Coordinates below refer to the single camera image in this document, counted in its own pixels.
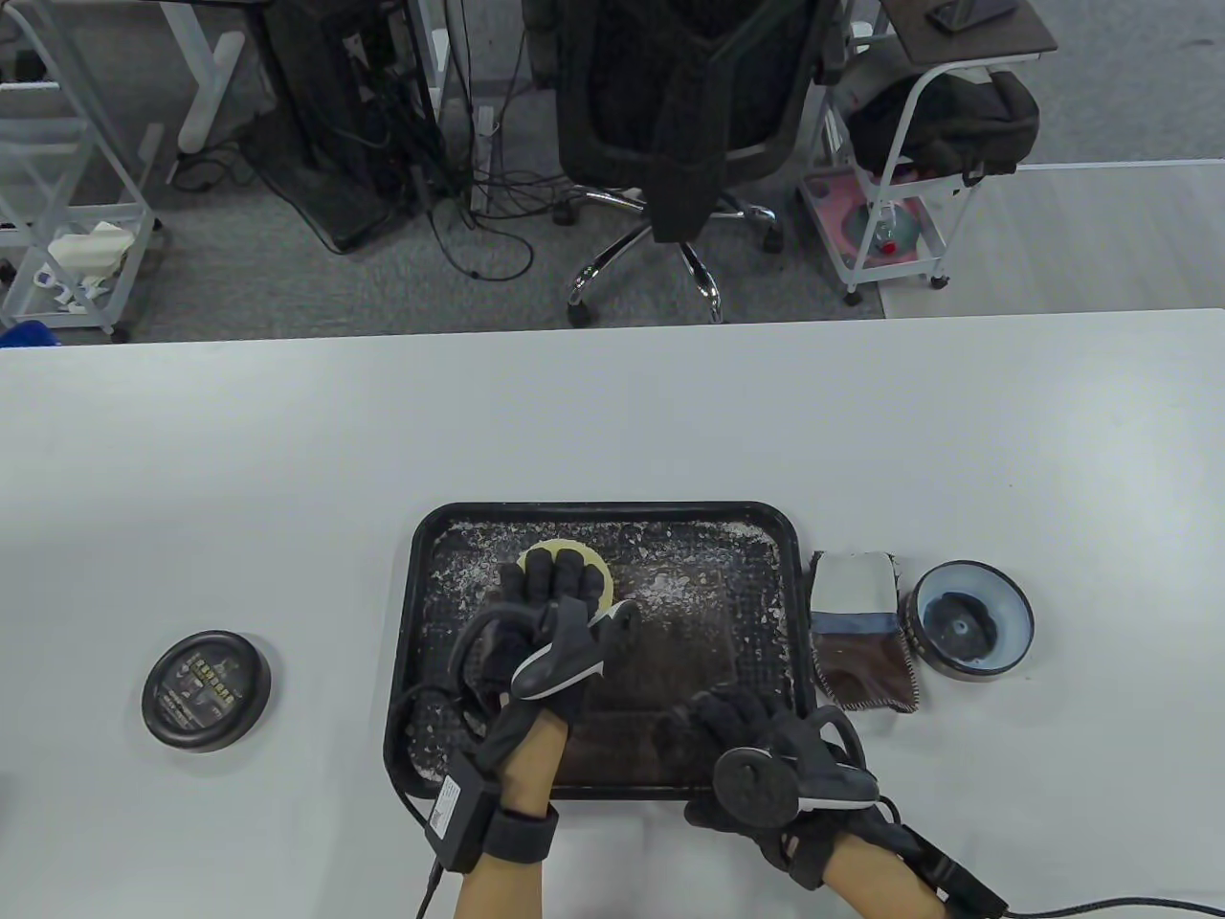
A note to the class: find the white desk leg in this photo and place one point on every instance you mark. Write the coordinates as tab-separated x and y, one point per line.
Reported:
437	57
206	86

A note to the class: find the person's left hand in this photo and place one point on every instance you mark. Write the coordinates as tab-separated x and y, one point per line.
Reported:
545	584

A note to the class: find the brown leather bag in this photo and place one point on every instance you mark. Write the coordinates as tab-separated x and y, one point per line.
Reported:
670	670

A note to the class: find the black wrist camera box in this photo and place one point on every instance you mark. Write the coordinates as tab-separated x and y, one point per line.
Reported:
459	814

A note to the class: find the white power strip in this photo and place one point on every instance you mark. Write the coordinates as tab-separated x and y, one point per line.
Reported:
486	129

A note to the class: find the pink round plate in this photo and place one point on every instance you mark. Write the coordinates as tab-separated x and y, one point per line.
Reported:
828	206

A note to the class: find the black backpack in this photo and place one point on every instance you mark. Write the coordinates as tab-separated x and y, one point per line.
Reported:
967	115

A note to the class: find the person's right forearm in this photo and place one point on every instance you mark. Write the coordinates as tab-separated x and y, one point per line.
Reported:
880	890

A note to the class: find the black hand controller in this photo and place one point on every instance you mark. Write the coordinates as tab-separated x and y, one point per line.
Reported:
756	785
565	656

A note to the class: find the black leather care cream jar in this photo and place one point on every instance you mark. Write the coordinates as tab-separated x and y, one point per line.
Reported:
971	620

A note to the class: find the white foam block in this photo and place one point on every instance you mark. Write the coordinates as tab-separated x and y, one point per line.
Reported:
91	247

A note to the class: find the black office chair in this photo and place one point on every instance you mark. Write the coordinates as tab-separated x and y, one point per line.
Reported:
689	96

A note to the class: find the black phone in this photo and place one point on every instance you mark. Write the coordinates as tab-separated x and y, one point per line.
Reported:
967	14

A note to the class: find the white cart with brown top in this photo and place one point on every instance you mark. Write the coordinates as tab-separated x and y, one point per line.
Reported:
967	43

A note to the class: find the clear bottle with red cap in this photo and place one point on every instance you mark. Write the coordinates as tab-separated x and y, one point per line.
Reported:
890	235

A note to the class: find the blue object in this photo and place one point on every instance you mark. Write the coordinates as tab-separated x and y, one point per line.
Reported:
24	335

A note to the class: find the black computer tower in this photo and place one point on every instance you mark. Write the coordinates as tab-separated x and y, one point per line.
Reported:
325	96

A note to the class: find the white blue brown cloth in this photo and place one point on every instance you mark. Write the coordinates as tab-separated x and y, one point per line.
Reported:
861	651

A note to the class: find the person's right hand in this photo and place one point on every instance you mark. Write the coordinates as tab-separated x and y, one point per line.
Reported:
766	728

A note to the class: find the black round jar lid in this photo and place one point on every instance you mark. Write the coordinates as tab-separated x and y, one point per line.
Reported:
206	689

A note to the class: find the person's left forearm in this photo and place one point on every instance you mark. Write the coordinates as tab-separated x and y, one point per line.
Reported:
522	766

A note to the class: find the black plastic tray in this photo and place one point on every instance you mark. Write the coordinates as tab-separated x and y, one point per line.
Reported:
746	574

